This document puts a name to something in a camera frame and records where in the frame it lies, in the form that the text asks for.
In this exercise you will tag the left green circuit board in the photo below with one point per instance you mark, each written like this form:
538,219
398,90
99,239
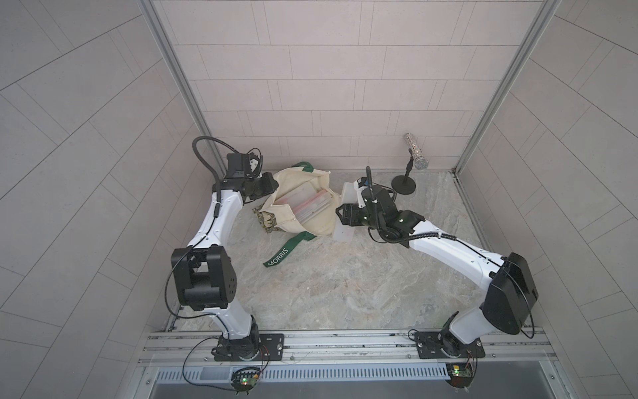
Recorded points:
245,379

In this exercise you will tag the translucent white pencil case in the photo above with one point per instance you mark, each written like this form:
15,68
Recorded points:
341,232
298,196

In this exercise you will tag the aluminium mounting rail frame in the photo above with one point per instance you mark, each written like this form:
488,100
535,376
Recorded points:
502,362

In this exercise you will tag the green circuit board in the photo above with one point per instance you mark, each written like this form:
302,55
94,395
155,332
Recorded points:
245,379
461,375

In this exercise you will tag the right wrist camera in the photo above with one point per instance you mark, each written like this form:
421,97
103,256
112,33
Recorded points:
363,192

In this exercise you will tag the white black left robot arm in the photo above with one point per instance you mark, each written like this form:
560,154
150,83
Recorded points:
204,277

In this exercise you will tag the cream canvas tote bag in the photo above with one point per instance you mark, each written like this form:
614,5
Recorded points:
281,217

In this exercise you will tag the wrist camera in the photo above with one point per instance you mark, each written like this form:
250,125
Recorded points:
363,192
256,163

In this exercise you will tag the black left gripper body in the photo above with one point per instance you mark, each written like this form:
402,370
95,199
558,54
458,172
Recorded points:
257,187

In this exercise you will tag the right green circuit board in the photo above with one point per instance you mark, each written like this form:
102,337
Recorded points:
461,375

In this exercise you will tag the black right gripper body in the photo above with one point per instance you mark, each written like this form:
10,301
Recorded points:
360,216

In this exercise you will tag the translucent pink pencil case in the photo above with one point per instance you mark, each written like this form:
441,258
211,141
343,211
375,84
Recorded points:
312,207

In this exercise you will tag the silver microphone on stand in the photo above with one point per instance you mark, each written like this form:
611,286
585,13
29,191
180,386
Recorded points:
405,185

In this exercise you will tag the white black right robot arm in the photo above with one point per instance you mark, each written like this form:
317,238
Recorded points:
510,290

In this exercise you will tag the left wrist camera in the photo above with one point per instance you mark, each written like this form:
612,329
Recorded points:
256,163

